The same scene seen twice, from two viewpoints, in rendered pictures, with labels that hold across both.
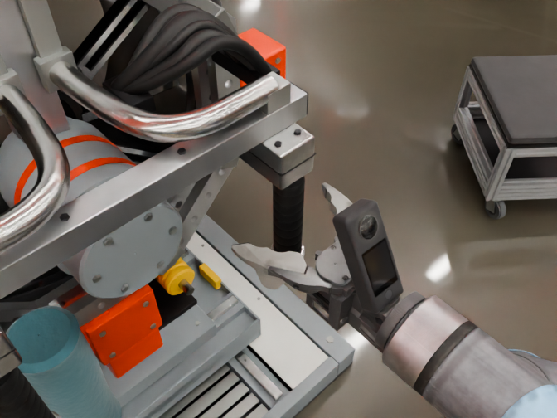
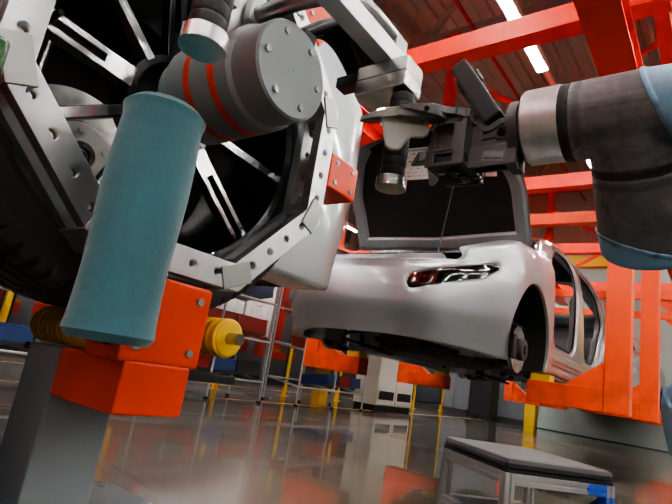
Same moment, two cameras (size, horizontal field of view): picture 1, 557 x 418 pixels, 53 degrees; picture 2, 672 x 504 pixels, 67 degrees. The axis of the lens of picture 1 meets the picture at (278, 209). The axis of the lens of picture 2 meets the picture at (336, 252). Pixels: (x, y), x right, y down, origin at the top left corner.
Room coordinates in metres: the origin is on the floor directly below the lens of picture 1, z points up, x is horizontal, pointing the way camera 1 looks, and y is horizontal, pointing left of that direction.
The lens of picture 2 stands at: (-0.22, 0.16, 0.48)
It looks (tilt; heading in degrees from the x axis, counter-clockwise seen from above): 13 degrees up; 351
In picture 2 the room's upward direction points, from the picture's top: 9 degrees clockwise
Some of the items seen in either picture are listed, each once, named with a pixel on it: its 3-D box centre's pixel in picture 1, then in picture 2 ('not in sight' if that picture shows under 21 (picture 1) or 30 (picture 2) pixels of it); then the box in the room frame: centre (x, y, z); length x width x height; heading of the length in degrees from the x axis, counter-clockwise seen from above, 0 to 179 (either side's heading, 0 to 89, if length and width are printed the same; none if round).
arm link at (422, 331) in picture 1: (424, 337); (544, 128); (0.29, -0.15, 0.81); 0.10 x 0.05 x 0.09; 133
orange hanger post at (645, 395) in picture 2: not in sight; (622, 298); (4.52, -3.74, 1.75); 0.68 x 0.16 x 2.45; 43
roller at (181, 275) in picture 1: (142, 242); (179, 332); (0.65, 0.25, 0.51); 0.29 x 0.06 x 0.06; 43
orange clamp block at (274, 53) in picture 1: (248, 68); (328, 179); (0.72, 0.04, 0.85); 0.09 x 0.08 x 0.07; 133
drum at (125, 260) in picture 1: (86, 201); (238, 87); (0.45, 0.22, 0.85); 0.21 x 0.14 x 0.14; 43
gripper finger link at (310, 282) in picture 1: (308, 271); (431, 118); (0.36, -0.03, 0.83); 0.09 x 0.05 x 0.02; 79
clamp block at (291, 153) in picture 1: (270, 142); (388, 82); (0.46, 0.01, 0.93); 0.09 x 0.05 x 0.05; 43
